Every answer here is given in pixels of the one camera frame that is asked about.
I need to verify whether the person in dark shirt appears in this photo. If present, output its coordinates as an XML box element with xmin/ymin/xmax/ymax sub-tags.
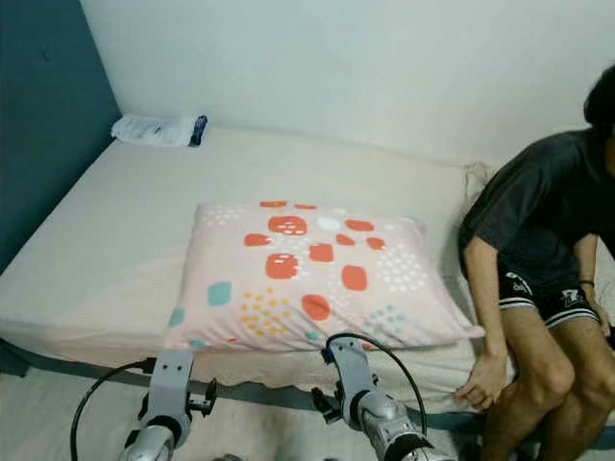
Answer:
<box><xmin>454</xmin><ymin>64</ymin><xmax>615</xmax><ymax>461</ymax></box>

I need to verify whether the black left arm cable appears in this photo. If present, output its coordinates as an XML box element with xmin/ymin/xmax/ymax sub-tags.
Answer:
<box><xmin>70</xmin><ymin>357</ymin><xmax>158</xmax><ymax>461</ymax></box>

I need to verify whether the pink pillow with coloured spots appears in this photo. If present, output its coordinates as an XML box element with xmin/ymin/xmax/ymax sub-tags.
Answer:
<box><xmin>165</xmin><ymin>199</ymin><xmax>486</xmax><ymax>352</ymax></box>

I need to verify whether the bed with beige sheet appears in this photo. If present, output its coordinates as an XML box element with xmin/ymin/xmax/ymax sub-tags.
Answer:
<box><xmin>0</xmin><ymin>123</ymin><xmax>615</xmax><ymax>448</ymax></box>

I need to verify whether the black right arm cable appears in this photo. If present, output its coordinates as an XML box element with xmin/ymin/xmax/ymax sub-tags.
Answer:
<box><xmin>324</xmin><ymin>331</ymin><xmax>429</xmax><ymax>409</ymax></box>

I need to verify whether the white plastic package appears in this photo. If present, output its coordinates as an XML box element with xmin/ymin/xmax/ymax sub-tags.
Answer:
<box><xmin>111</xmin><ymin>114</ymin><xmax>209</xmax><ymax>148</ymax></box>

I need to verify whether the plain beige pillow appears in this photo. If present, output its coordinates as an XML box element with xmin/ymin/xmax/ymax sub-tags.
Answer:
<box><xmin>461</xmin><ymin>161</ymin><xmax>496</xmax><ymax>207</ymax></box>

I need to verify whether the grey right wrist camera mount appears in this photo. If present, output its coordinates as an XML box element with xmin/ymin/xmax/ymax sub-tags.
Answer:
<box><xmin>329</xmin><ymin>338</ymin><xmax>376</xmax><ymax>419</ymax></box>

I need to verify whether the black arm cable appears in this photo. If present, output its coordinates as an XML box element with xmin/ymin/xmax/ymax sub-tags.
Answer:
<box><xmin>70</xmin><ymin>357</ymin><xmax>158</xmax><ymax>461</ymax></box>
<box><xmin>324</xmin><ymin>331</ymin><xmax>429</xmax><ymax>409</ymax></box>

